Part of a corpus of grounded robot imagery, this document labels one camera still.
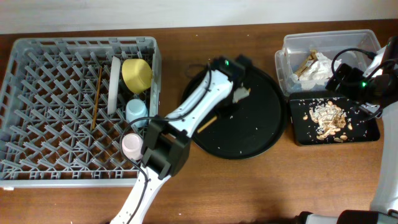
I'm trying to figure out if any wooden chopstick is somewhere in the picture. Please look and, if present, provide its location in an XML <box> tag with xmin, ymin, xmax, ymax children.
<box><xmin>197</xmin><ymin>116</ymin><xmax>218</xmax><ymax>133</ymax></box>
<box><xmin>91</xmin><ymin>66</ymin><xmax>103</xmax><ymax>131</ymax></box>

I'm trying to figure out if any white paper napkin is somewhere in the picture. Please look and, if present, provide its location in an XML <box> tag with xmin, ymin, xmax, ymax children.
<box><xmin>294</xmin><ymin>52</ymin><xmax>333</xmax><ymax>81</ymax></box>

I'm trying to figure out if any brown foil wrapper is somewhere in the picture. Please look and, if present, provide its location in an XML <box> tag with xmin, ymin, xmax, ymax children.
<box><xmin>294</xmin><ymin>49</ymin><xmax>318</xmax><ymax>77</ymax></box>

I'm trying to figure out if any blue cup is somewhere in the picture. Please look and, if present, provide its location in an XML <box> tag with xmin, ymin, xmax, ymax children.
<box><xmin>126</xmin><ymin>99</ymin><xmax>148</xmax><ymax>123</ymax></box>

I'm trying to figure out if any yellow bowl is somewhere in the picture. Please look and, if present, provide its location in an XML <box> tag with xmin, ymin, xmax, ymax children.
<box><xmin>122</xmin><ymin>58</ymin><xmax>152</xmax><ymax>94</ymax></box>

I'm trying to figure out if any pink cup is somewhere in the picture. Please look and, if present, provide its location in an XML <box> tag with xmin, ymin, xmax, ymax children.
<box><xmin>122</xmin><ymin>133</ymin><xmax>143</xmax><ymax>161</ymax></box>

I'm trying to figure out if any grey round plate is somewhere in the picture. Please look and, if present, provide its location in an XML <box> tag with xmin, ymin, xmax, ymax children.
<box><xmin>107</xmin><ymin>56</ymin><xmax>121</xmax><ymax>115</ymax></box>

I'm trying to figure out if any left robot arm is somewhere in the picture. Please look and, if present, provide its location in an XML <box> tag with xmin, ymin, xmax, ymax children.
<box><xmin>112</xmin><ymin>55</ymin><xmax>248</xmax><ymax>223</ymax></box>

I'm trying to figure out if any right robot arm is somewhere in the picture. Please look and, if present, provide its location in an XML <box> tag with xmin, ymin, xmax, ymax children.
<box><xmin>294</xmin><ymin>36</ymin><xmax>397</xmax><ymax>224</ymax></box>

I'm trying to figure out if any grey plastic dishwasher rack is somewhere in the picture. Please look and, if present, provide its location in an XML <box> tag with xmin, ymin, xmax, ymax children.
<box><xmin>1</xmin><ymin>37</ymin><xmax>162</xmax><ymax>189</ymax></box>

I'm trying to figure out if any round black tray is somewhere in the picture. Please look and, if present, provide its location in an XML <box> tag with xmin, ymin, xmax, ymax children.
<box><xmin>192</xmin><ymin>65</ymin><xmax>287</xmax><ymax>159</ymax></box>

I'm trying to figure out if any food scraps pile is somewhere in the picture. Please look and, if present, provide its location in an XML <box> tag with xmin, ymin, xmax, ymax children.
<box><xmin>302</xmin><ymin>101</ymin><xmax>353</xmax><ymax>143</ymax></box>

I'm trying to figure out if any black rectangular tray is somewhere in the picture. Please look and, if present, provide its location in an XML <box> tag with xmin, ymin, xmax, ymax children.
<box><xmin>289</xmin><ymin>91</ymin><xmax>380</xmax><ymax>146</ymax></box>

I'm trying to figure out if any clear plastic bin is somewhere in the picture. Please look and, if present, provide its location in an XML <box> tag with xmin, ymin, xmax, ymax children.
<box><xmin>275</xmin><ymin>29</ymin><xmax>381</xmax><ymax>96</ymax></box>

